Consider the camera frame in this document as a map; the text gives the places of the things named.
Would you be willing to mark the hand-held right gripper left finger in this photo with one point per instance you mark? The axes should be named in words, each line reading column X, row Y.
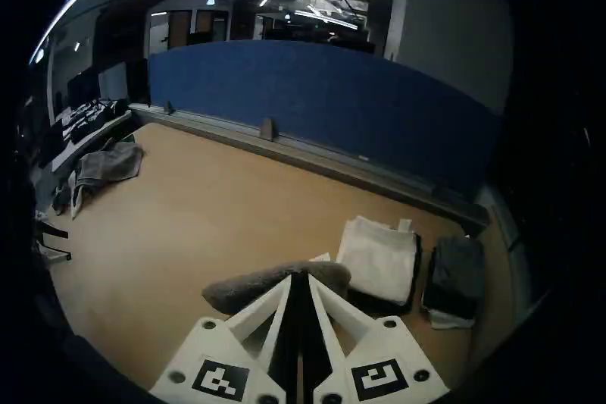
column 222, row 352

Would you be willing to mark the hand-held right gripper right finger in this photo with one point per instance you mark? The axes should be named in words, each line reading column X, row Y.
column 378, row 352

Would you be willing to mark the black towel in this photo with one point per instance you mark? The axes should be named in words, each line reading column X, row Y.
column 246, row 286

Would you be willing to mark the stack of white black towels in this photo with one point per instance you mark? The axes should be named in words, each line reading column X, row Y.
column 378, row 257

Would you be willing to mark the heap of black towels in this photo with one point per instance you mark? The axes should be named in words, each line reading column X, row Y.
column 106, row 162

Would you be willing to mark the white desk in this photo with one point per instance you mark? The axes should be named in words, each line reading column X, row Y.
column 94, row 131

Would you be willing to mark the blue desk screen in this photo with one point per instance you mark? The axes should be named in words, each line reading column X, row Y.
column 331, row 96

